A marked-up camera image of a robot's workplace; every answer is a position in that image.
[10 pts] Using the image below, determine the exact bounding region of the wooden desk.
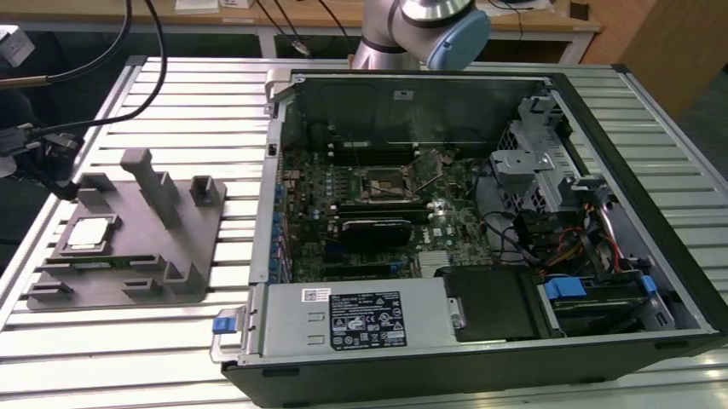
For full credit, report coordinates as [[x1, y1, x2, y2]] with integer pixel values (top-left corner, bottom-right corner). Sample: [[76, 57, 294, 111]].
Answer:
[[0, 0, 605, 65]]

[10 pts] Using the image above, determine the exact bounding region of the black wire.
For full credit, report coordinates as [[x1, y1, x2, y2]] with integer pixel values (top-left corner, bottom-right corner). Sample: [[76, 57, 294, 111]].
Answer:
[[476, 161, 548, 274]]

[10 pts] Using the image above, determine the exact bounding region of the CPU socket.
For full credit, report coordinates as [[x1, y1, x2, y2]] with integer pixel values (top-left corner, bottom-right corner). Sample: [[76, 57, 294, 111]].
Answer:
[[353, 164, 424, 204]]

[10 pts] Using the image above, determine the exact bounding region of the orange wire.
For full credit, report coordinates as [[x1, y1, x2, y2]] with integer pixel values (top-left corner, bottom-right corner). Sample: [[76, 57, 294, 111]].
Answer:
[[544, 238, 588, 268]]

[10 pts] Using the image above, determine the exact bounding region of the black expansion slot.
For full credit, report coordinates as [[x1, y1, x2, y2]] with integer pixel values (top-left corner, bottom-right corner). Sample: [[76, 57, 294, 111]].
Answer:
[[324, 262, 394, 278]]

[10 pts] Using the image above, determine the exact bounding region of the silver power supply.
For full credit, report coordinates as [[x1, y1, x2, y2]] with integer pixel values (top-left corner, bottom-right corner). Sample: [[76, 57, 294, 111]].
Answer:
[[237, 279, 469, 368]]

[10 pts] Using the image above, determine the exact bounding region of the blue plastic latch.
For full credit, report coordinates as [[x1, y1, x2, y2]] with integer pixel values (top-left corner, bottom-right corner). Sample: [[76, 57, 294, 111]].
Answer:
[[213, 309, 238, 334]]

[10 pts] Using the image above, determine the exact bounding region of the silver heatsink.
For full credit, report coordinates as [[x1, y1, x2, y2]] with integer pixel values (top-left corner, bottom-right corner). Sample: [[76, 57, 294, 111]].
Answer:
[[418, 250, 452, 279]]

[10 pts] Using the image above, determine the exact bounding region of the green RAM stick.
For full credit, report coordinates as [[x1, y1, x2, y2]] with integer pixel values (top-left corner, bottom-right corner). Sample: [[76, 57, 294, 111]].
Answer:
[[68, 258, 137, 270]]

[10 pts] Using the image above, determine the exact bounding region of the cable with copper sleeve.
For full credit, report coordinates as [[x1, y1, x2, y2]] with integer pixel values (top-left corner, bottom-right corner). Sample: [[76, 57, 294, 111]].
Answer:
[[0, 0, 135, 89]]

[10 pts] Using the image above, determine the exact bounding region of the wooden cabinet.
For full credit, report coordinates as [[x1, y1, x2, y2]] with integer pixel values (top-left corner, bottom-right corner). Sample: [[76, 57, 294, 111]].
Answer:
[[583, 0, 728, 116]]

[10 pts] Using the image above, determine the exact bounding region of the grey camera box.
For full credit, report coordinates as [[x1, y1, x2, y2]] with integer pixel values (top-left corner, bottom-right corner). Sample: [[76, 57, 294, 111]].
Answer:
[[0, 24, 31, 67]]

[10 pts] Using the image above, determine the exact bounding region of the silver CPU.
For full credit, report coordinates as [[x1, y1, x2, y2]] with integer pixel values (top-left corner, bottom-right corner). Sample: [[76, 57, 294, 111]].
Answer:
[[66, 217, 119, 249]]

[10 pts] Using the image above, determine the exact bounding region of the grey parts rack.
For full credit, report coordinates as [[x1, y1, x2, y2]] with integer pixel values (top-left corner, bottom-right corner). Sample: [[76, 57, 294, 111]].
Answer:
[[26, 147, 229, 312]]

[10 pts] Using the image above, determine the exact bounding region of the green motherboard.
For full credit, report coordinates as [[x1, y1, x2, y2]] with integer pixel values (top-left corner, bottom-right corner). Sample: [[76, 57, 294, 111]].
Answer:
[[277, 142, 497, 285]]

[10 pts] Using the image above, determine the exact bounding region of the red wire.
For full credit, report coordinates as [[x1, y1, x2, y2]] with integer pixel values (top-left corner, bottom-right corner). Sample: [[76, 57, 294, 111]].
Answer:
[[557, 228, 623, 274]]

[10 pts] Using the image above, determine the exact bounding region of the silver disk bay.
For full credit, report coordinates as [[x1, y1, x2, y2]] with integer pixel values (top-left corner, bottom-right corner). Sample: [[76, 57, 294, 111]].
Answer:
[[487, 95, 596, 214]]

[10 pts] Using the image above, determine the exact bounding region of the hard disk in blue carrier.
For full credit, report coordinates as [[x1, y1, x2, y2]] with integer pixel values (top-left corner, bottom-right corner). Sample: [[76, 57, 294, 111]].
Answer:
[[537, 274, 671, 338]]

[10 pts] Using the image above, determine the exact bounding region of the black plastic cover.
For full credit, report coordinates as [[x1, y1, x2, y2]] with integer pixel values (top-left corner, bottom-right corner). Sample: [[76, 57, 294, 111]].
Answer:
[[434, 266, 540, 343]]

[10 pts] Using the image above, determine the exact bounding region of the grey cable connector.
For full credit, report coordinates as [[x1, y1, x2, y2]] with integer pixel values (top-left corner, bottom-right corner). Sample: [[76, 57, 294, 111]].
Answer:
[[40, 132, 80, 151], [0, 124, 36, 155]]

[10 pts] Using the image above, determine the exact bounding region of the black graphics card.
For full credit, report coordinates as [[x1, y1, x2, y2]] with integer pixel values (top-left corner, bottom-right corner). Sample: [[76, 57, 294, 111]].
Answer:
[[340, 217, 414, 251]]

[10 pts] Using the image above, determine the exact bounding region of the black open PC case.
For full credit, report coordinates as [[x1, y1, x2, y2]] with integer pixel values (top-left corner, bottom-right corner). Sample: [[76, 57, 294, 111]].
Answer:
[[219, 63, 728, 408]]

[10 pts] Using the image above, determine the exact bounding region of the hanging cable with plug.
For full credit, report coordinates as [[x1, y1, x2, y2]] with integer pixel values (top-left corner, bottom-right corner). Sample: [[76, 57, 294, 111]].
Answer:
[[275, 0, 313, 60]]

